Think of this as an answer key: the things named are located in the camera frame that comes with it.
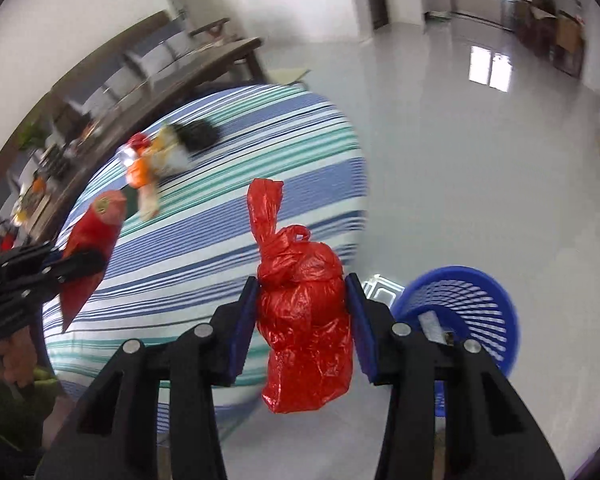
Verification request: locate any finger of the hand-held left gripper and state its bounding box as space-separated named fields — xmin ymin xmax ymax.
xmin=40 ymin=249 xmax=107 ymax=287
xmin=0 ymin=242 xmax=64 ymax=274

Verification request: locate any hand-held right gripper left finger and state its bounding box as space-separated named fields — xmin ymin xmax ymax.
xmin=34 ymin=276 xmax=261 ymax=480

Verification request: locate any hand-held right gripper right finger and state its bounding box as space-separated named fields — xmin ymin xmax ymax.
xmin=344 ymin=272 xmax=566 ymax=480

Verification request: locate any red plastic bag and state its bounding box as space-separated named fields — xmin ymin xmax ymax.
xmin=246 ymin=178 xmax=355 ymax=414

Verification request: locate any orange snack wrapper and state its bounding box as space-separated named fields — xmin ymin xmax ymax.
xmin=126 ymin=151 xmax=162 ymax=221

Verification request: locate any blue mesh wastebasket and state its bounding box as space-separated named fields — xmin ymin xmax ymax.
xmin=391 ymin=266 xmax=521 ymax=416

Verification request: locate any crushed red drink can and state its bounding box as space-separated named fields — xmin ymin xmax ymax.
xmin=120 ymin=132 xmax=152 ymax=166

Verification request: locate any black crinkled wrapper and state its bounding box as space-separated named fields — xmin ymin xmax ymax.
xmin=177 ymin=119 xmax=221 ymax=153

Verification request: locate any person's left hand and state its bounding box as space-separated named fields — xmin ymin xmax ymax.
xmin=2 ymin=330 xmax=39 ymax=389

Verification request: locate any plant in dark ribbed vase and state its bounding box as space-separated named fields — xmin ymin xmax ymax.
xmin=17 ymin=127 xmax=48 ymax=152

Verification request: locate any person's green clothing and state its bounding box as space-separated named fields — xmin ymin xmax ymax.
xmin=0 ymin=365 xmax=76 ymax=476

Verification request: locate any round table striped cloth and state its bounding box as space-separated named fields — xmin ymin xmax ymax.
xmin=42 ymin=83 xmax=370 ymax=441

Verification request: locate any brown wooden coffee table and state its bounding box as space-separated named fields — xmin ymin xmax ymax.
xmin=0 ymin=37 xmax=266 ymax=241

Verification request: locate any brown wooden sofa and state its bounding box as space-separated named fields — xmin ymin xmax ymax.
xmin=50 ymin=10 xmax=231 ymax=111

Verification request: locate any wooden dining chair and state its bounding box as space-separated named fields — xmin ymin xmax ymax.
xmin=550 ymin=10 xmax=583 ymax=73

